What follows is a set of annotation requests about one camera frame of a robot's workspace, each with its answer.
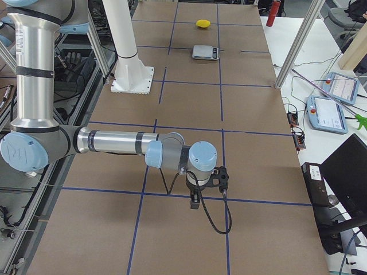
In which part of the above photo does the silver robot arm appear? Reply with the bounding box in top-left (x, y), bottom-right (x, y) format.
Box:
top-left (1, 1), bottom-right (220, 209)

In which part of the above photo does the red cylinder bottle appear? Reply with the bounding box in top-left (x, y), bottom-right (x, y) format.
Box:
top-left (266, 0), bottom-right (281, 27)

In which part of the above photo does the orange relay board far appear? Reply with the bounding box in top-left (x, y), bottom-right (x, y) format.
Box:
top-left (287, 112), bottom-right (299, 128)

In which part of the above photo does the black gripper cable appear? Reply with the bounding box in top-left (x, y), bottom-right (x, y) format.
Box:
top-left (159, 168), bottom-right (232, 235)

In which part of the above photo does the white pedestal column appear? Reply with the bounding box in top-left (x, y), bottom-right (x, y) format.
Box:
top-left (103, 0), bottom-right (154, 94)

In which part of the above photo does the far teach pendant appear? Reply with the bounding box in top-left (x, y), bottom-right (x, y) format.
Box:
top-left (322, 72), bottom-right (360, 105)

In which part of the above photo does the yellow mango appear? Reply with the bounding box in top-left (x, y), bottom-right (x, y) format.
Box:
top-left (196, 19), bottom-right (211, 29)

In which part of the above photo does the orange relay board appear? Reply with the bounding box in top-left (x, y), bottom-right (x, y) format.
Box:
top-left (292, 132), bottom-right (306, 151)
top-left (287, 112), bottom-right (299, 128)

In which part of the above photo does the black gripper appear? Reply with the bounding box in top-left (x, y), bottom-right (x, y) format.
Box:
top-left (186, 176), bottom-right (209, 210)

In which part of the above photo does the black computer box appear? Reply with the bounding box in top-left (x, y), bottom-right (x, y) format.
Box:
top-left (301, 162), bottom-right (357, 256)

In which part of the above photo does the teach pendant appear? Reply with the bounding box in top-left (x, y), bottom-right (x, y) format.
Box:
top-left (322, 72), bottom-right (360, 105)
top-left (306, 95), bottom-right (349, 134)

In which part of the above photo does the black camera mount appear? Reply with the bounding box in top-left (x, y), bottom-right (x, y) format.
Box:
top-left (206, 166), bottom-right (229, 194)

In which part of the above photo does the aluminium frame post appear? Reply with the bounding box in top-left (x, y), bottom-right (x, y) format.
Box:
top-left (275, 0), bottom-right (325, 89)

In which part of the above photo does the near teach pendant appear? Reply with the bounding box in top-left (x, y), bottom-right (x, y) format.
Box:
top-left (306, 95), bottom-right (349, 134)

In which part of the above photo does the black monitor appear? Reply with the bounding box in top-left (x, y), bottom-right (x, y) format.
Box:
top-left (321, 134), bottom-right (366, 217)

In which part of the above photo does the silver digital kitchen scale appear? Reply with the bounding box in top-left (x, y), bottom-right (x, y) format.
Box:
top-left (192, 45), bottom-right (220, 60)

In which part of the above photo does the orange relay board near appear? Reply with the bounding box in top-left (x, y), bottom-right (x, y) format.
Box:
top-left (292, 132), bottom-right (306, 151)

